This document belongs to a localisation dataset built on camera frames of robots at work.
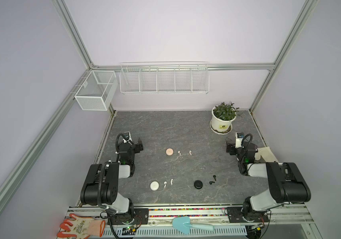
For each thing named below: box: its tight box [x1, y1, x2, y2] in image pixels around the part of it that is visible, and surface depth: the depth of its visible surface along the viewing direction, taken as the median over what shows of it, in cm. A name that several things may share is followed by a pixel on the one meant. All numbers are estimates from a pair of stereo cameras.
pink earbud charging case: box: [165, 147, 174, 156], surface depth 98 cm
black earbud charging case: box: [193, 179, 203, 190], surface depth 84 cm
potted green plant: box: [209, 101, 243, 135], surface depth 101 cm
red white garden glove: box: [56, 213, 106, 239], surface depth 71 cm
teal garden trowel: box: [171, 216, 215, 235], surface depth 72 cm
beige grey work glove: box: [254, 146, 279, 163], surface depth 98 cm
